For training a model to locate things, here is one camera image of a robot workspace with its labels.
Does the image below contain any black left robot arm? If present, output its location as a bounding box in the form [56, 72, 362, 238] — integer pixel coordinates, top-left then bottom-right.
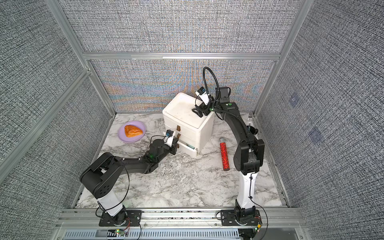
[80, 138, 179, 226]

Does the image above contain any purple plate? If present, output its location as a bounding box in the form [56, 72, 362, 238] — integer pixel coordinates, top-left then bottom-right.
[118, 121, 146, 143]

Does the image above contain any red glitter microphone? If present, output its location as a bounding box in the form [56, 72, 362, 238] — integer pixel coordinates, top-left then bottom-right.
[219, 138, 230, 171]

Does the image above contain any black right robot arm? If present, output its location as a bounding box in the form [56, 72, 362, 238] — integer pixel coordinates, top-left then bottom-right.
[192, 87, 265, 226]

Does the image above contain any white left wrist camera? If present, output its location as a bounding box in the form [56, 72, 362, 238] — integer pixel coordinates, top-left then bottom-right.
[165, 130, 174, 147]

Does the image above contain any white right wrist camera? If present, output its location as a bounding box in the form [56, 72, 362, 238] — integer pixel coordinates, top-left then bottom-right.
[196, 87, 211, 106]

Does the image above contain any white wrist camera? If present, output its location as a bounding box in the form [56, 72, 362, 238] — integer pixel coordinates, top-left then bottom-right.
[196, 87, 211, 106]
[165, 130, 174, 147]

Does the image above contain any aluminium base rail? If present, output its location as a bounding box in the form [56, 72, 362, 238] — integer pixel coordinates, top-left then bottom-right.
[51, 207, 311, 240]

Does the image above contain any orange pastry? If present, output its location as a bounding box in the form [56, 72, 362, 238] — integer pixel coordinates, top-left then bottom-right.
[124, 125, 143, 138]

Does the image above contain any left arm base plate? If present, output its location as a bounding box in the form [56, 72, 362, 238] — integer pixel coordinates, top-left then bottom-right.
[99, 210, 143, 227]

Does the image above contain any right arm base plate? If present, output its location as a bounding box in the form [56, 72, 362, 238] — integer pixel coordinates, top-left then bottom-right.
[219, 209, 263, 226]

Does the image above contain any white three-drawer storage unit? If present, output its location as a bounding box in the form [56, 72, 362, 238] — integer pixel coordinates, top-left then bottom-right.
[162, 93, 215, 154]

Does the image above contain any black mug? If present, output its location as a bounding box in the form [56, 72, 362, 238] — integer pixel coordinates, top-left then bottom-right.
[248, 126, 259, 136]

